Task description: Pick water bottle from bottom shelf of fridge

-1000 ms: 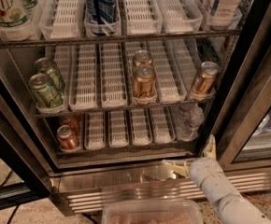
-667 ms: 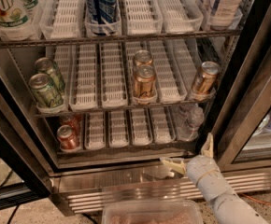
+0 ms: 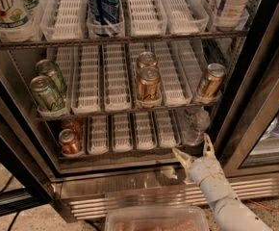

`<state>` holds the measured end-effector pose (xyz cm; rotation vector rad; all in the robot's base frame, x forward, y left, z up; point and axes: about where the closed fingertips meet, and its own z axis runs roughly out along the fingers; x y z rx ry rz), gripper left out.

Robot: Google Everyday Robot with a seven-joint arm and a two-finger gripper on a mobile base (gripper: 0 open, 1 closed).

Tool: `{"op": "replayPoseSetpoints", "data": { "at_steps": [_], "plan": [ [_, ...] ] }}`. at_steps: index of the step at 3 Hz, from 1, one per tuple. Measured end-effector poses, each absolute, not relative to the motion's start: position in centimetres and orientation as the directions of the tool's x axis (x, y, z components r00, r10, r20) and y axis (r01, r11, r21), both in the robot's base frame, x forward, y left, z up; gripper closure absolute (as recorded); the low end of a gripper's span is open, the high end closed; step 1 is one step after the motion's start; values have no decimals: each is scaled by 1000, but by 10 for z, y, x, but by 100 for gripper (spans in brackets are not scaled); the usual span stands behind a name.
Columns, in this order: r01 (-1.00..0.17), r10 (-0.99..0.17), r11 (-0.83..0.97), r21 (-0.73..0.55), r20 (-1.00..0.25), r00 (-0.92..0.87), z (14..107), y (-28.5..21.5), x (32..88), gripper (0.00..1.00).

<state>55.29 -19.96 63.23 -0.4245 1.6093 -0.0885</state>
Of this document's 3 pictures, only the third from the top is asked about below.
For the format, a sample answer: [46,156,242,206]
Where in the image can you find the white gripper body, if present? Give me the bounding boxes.
[189,156,235,205]

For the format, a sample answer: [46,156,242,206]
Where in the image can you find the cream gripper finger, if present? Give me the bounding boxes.
[172,147,193,182]
[203,133,216,158]

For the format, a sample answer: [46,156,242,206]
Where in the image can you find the clear water bottle front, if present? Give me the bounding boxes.
[183,109,210,146]

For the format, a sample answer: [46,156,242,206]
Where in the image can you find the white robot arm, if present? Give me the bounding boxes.
[172,133,273,231]

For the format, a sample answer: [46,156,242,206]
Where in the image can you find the right fridge glass door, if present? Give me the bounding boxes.
[220,19,279,178]

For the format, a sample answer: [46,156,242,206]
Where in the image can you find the steel fridge base grille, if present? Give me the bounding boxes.
[51,166,279,222]

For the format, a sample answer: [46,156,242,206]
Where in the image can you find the white labelled bottle right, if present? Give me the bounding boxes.
[216,0,248,31]

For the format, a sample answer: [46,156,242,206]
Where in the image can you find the blue Pepsi bottle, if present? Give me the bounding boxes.
[88,0,123,37]

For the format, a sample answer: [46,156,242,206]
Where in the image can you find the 7UP bottle front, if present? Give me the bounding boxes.
[0,0,30,29]

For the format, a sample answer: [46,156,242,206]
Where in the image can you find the clear plastic food container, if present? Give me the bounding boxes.
[105,206,209,231]

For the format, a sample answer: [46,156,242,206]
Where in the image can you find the gold soda can right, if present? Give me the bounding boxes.
[196,64,227,98]

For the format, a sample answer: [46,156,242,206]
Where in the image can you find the gold soda can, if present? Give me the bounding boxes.
[137,67,161,102]
[196,64,227,98]
[137,51,158,68]

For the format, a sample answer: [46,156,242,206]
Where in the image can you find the gold soda can front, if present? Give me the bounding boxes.
[137,67,161,102]

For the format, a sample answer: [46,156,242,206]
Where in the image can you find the gold soda can rear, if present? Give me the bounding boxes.
[137,51,158,68]

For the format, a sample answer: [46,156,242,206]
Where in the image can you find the red soda can front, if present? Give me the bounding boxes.
[59,129,82,156]

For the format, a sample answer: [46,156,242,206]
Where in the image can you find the red soda can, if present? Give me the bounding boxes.
[59,129,82,156]
[61,118,83,139]

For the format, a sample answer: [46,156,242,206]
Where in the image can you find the red soda can rear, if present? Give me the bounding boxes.
[61,118,83,139]

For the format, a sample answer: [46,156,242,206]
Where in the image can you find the green soda can front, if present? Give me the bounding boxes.
[30,75,65,112]

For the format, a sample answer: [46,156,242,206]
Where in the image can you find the green soda can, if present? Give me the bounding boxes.
[30,75,65,112]
[36,59,67,96]

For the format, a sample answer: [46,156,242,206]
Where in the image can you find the green soda can rear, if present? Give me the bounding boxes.
[36,59,67,96]

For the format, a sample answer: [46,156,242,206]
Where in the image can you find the middle wire fridge shelf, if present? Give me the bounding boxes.
[36,102,218,121]

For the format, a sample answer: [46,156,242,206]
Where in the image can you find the wire fridge shelf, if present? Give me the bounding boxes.
[36,102,218,121]
[0,30,248,50]

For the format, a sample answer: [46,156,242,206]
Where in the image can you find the orange cable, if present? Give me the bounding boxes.
[247,198,279,214]

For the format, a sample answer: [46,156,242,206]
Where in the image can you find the left fridge door frame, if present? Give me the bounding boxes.
[0,58,56,219]

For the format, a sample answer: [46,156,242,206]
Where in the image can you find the black cable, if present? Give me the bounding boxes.
[6,210,22,231]

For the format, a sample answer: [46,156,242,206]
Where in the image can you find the top wire fridge shelf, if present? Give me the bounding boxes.
[0,30,248,50]

